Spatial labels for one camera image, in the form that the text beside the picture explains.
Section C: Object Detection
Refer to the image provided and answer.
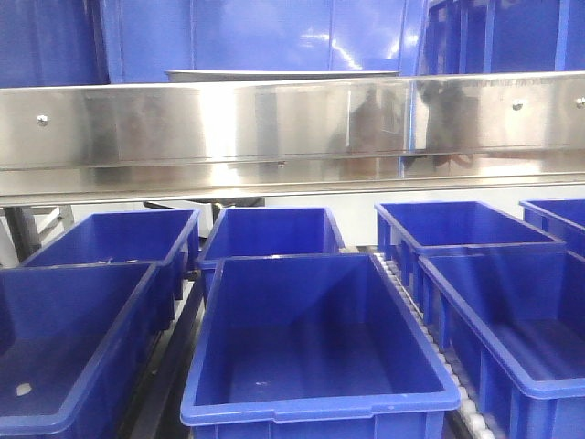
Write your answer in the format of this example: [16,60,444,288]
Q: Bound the silver metal tray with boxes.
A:
[165,70,399,83]

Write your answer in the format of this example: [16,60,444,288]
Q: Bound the blue bin rear centre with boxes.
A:
[197,207,345,297]

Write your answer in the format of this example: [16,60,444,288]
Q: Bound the blue bin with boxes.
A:
[180,253,461,438]
[197,207,345,297]
[420,252,584,438]
[20,208,202,330]
[1,263,160,438]
[373,199,567,294]
[519,199,585,256]

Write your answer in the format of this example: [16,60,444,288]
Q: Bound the blue bin rear left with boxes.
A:
[20,208,202,330]

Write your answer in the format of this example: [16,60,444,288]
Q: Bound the blue bin front centre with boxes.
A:
[180,253,461,438]

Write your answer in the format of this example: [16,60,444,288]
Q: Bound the blue bin rear right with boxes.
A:
[373,199,567,294]

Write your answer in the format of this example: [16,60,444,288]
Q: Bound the large blue crate centre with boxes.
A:
[100,1,429,83]

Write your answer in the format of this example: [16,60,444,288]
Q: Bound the blue bin front right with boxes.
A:
[420,252,584,438]

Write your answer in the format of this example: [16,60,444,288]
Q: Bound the blue crate upper right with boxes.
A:
[419,0,584,75]

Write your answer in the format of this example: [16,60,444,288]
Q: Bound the blue bin front left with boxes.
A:
[1,263,160,438]

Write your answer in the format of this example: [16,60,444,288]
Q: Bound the blue bin far right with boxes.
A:
[519,199,585,256]

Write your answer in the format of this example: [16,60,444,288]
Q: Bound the blue crate upper left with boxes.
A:
[1,1,109,88]

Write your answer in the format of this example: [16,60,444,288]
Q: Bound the stainless steel shelf rail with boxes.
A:
[1,71,584,207]

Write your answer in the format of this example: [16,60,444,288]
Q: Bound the metal roller track rail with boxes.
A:
[372,252,499,439]

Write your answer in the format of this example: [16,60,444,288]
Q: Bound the metal table frame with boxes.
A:
[1,205,74,268]

